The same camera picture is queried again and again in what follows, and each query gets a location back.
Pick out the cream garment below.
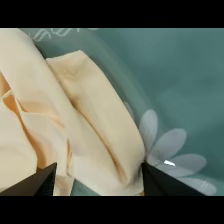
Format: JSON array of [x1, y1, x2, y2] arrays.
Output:
[[0, 28, 146, 197]]

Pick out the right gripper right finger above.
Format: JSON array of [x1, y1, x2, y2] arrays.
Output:
[[141, 161, 205, 197]]

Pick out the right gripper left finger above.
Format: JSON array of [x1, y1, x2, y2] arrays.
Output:
[[0, 162, 58, 197]]

